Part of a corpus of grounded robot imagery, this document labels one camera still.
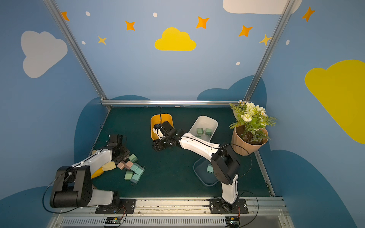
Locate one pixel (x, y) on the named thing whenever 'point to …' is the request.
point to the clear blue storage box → (204, 169)
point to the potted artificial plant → (250, 131)
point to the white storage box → (204, 128)
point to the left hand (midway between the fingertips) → (125, 151)
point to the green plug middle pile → (133, 158)
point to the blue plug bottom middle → (135, 178)
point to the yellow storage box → (159, 118)
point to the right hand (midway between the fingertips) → (158, 143)
